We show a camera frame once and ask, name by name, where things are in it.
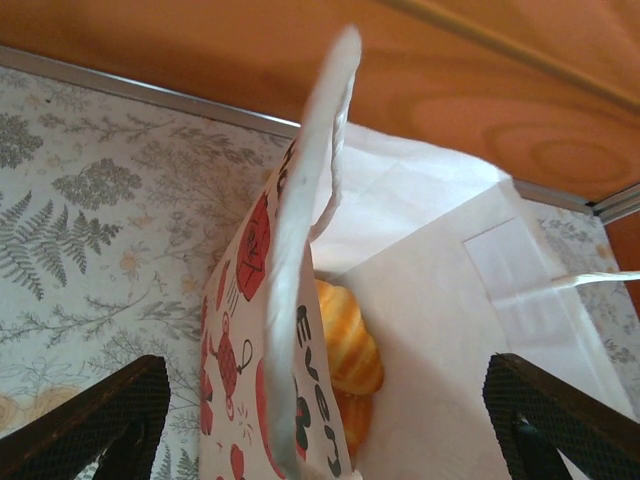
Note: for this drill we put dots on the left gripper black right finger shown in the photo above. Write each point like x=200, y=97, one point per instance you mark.
x=575, y=440

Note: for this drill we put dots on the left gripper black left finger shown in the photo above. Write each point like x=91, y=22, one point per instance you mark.
x=100, y=430

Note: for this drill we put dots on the red white paper bag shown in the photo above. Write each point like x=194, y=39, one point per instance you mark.
x=425, y=325

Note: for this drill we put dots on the striped spiral fake bread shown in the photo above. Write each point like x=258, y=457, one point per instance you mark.
x=356, y=420

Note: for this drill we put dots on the orange fake croissant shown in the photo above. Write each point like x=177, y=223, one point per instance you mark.
x=350, y=345

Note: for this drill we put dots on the aluminium frame post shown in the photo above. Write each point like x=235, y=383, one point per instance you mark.
x=620, y=202

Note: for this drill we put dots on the aluminium table edge rail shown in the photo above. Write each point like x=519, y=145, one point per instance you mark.
x=150, y=96

